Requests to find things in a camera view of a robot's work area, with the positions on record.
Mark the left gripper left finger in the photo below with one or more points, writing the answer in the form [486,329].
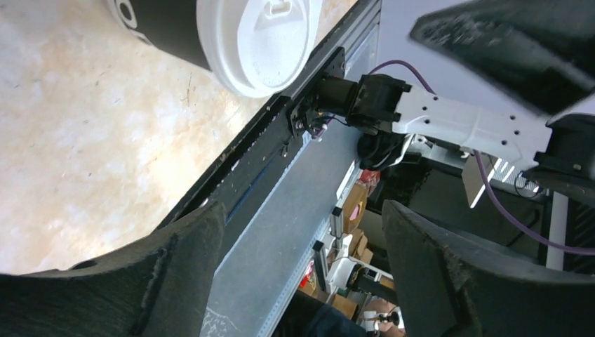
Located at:
[156,286]

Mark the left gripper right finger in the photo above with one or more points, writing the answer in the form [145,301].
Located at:
[450,285]

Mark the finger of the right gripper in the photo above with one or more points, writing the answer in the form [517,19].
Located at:
[539,53]

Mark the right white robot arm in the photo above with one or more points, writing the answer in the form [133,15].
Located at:
[557,152]

